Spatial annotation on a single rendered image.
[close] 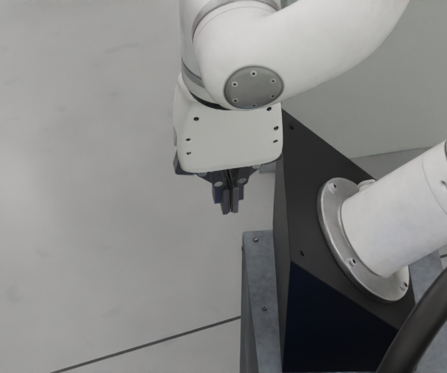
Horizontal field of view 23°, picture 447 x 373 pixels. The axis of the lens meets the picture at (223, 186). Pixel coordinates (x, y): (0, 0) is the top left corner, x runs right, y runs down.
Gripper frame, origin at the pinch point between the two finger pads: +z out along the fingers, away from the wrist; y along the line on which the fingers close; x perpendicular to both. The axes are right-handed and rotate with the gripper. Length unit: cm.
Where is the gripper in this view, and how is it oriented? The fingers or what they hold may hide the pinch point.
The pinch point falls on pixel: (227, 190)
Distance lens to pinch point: 108.5
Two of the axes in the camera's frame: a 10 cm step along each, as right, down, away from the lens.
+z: 0.0, 6.6, 7.5
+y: -9.8, 1.4, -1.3
